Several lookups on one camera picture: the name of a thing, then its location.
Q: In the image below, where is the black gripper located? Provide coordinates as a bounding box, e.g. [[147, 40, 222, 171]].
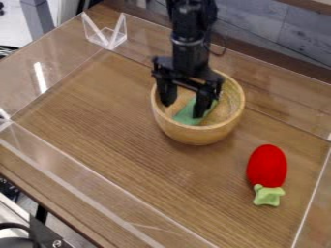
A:
[[151, 34, 224, 118]]

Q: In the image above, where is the green foam stick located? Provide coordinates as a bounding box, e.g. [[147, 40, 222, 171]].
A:
[[172, 97, 219, 126]]

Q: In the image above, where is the brown wooden bowl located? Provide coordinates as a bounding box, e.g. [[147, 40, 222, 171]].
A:
[[150, 70, 246, 145]]

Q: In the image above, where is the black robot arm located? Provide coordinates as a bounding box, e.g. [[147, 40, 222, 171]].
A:
[[151, 0, 226, 118]]

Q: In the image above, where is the red plush strawberry toy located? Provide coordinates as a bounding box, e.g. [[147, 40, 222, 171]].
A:
[[246, 144, 287, 207]]

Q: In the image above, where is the grey metal post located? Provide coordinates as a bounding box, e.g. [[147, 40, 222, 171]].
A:
[[20, 0, 55, 40]]

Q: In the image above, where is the black clamp with cable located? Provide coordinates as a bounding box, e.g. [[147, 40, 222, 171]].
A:
[[0, 217, 75, 248]]

